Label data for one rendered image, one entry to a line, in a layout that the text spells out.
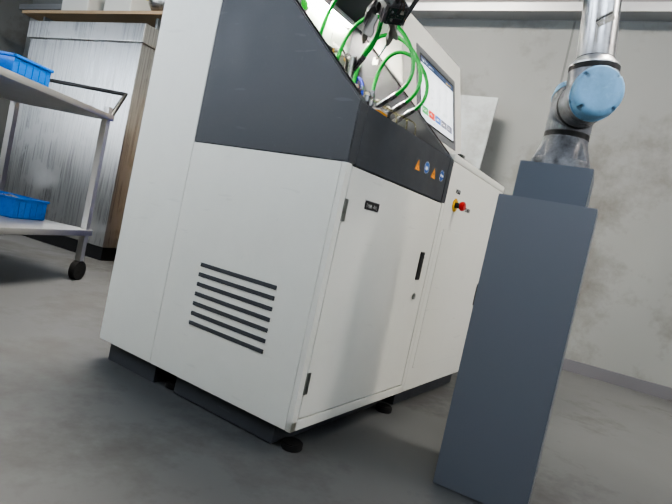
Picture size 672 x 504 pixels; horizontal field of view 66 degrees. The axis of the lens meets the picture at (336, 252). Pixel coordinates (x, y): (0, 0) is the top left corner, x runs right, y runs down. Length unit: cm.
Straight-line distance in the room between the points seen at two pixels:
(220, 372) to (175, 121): 81
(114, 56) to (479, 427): 382
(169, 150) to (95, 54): 294
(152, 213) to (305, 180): 62
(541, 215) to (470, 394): 50
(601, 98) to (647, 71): 276
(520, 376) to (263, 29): 119
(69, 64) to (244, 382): 379
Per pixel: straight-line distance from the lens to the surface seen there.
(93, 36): 474
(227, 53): 173
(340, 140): 137
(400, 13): 159
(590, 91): 141
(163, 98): 189
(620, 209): 394
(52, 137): 488
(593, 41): 147
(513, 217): 143
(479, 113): 398
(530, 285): 142
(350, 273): 145
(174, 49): 192
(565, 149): 151
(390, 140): 153
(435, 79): 251
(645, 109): 408
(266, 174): 150
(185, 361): 168
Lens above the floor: 62
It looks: 3 degrees down
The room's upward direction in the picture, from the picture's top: 12 degrees clockwise
